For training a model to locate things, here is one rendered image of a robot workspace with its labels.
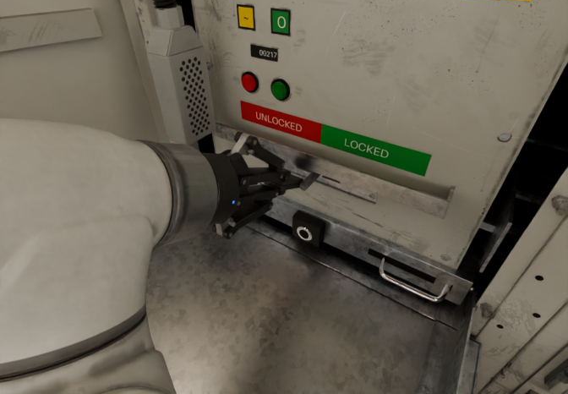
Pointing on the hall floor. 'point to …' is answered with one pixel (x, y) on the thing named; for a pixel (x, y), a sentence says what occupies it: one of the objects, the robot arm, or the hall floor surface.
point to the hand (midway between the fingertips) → (284, 181)
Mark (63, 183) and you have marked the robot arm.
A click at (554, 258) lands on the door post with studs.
